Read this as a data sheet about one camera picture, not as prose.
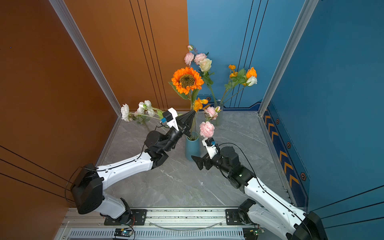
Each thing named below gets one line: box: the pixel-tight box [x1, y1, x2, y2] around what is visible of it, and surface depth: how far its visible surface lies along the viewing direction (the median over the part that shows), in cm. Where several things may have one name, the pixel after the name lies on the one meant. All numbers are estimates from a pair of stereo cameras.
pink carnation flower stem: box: [199, 106, 222, 138], surface depth 72 cm
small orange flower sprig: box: [221, 64, 239, 104], surface depth 91 cm
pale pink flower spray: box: [120, 100, 164, 124], surface depth 68 cm
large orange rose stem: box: [220, 67, 257, 104], surface depth 84 cm
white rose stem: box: [223, 76, 258, 104], surface depth 82 cm
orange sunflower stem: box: [168, 66, 204, 111], surface depth 49 cm
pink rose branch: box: [184, 45, 207, 66], surface depth 87 cm
